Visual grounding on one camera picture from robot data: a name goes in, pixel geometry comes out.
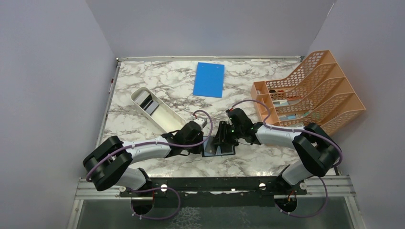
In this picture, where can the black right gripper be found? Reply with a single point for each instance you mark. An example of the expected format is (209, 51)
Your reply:
(222, 138)

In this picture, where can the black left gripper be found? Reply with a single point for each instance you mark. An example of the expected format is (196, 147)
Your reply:
(197, 150)

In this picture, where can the black leather card holder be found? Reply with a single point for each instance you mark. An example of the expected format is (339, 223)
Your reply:
(211, 150)

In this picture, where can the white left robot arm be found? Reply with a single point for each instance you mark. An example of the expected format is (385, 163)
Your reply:
(108, 164)

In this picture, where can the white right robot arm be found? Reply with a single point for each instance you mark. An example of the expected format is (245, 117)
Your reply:
(316, 150)

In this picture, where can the dark card in tray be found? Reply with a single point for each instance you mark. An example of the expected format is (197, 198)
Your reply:
(150, 107)

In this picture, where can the white oblong plastic tray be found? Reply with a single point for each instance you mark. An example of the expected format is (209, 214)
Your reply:
(164, 117)

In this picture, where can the blue flat board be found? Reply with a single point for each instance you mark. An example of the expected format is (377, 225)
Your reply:
(209, 80)

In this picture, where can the peach plastic file organizer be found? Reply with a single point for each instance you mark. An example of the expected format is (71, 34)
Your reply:
(317, 91)

